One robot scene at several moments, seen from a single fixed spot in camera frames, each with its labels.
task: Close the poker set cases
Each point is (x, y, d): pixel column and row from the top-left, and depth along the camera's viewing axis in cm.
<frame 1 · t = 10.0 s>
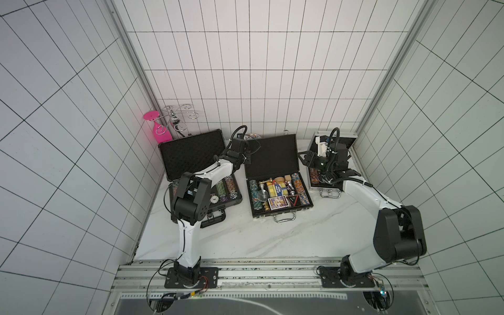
left hand: (245, 156, 101), fingers open
right hand: (303, 151, 88), fingers open
middle black poker case: (277, 190, 95), point 5 cm above the table
left black poker case: (196, 153, 103), point 11 cm above the table
right silver poker case: (326, 189, 97), point 3 cm above the table
playing card box: (278, 202, 92), point 4 cm above the table

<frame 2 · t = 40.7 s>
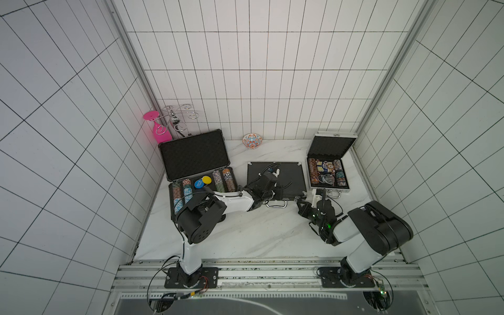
left hand: (279, 193, 93), fingers closed
right hand: (298, 197, 94), fingers closed
middle black poker case: (291, 182, 79), point 21 cm above the table
yellow round chip: (206, 180, 97), point 6 cm above the table
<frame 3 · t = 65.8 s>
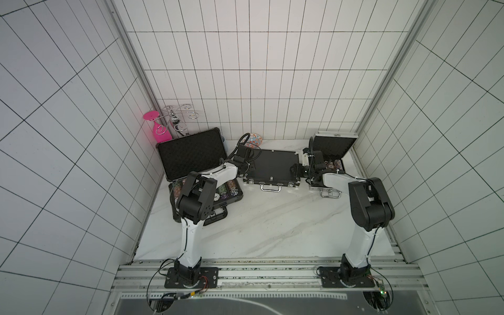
left hand: (249, 166, 102), fingers open
right hand: (296, 164, 102), fingers open
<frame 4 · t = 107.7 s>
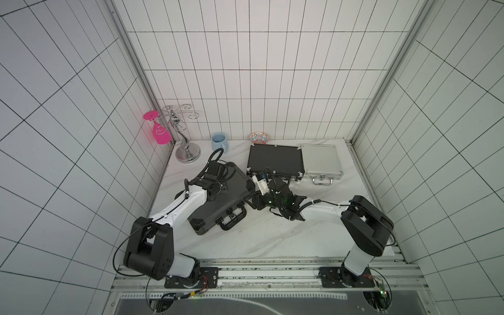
left hand: (217, 190, 89), fingers open
right hand: (247, 192, 85), fingers open
left black poker case: (226, 207, 85), point 8 cm above the table
right silver poker case: (321, 163, 105), point 5 cm above the table
light blue mug: (219, 140, 116), point 5 cm above the table
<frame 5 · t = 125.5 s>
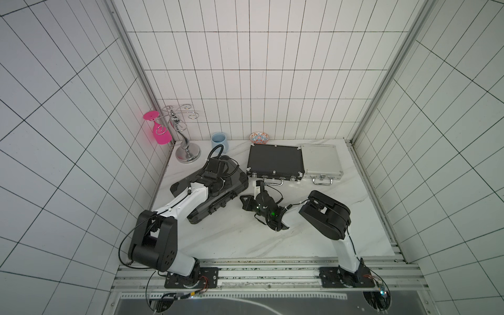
left hand: (225, 187, 90), fingers closed
right hand: (240, 191, 93), fingers closed
left black poker case: (236, 183, 92), point 10 cm above the table
